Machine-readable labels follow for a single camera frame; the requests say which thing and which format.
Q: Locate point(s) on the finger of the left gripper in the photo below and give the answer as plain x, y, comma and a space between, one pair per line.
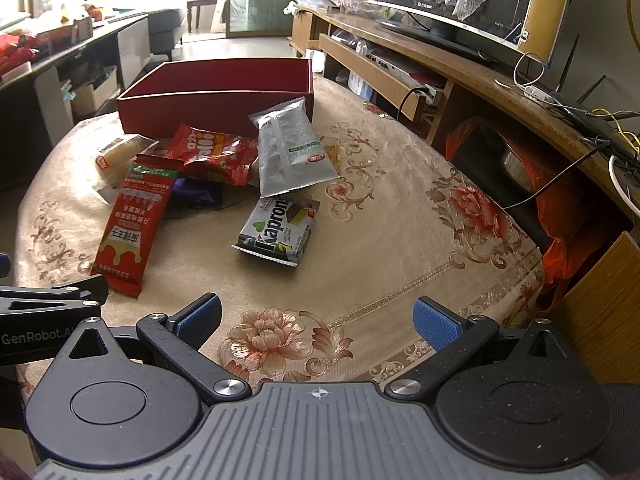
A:
36, 322

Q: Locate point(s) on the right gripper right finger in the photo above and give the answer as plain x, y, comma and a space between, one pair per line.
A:
457, 342

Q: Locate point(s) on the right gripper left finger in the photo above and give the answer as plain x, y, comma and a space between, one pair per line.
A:
175, 342

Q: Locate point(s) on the long red snack packet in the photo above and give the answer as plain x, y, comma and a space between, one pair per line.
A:
132, 225

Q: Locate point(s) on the purple foil snack bag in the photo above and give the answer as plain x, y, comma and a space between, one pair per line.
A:
194, 193

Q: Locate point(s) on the round pastry bun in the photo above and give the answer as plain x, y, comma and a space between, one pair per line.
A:
113, 162

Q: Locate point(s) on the red Trolli gummy bag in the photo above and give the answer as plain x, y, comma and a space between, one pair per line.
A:
212, 155

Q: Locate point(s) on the silver white snack packet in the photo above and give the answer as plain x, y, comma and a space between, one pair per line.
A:
290, 154

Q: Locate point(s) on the Kaprono wafer packet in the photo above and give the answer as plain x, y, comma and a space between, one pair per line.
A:
278, 229

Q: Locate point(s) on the red plastic bag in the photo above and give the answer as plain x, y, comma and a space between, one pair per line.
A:
539, 189

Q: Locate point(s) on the wooden TV stand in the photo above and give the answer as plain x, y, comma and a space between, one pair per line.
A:
600, 313

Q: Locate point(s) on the open cardboard box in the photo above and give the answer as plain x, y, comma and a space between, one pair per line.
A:
93, 85

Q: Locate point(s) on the red cardboard box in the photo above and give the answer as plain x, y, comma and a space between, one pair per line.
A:
215, 95

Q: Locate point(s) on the black wifi router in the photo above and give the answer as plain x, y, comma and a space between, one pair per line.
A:
599, 124

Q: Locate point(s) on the blue white box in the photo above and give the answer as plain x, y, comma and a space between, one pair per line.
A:
359, 86

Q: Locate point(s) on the grey sofa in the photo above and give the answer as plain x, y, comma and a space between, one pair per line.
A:
166, 28

